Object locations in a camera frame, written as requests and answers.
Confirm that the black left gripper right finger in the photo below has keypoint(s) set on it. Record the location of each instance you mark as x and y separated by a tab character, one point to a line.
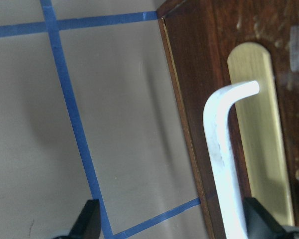
262	225

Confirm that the wooden drawer with white handle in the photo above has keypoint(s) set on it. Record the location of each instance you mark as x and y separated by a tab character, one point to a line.
210	44

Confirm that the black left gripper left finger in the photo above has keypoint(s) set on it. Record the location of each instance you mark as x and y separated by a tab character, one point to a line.
88	223

